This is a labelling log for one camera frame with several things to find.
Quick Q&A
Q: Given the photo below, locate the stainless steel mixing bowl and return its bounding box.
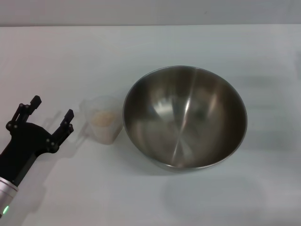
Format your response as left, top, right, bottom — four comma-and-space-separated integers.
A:
122, 65, 248, 174

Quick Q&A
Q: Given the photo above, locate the clear plastic measuring cup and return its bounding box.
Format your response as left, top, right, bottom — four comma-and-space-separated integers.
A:
81, 95, 124, 145

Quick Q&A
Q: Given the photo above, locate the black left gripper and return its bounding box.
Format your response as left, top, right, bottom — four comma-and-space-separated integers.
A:
0, 95, 75, 187

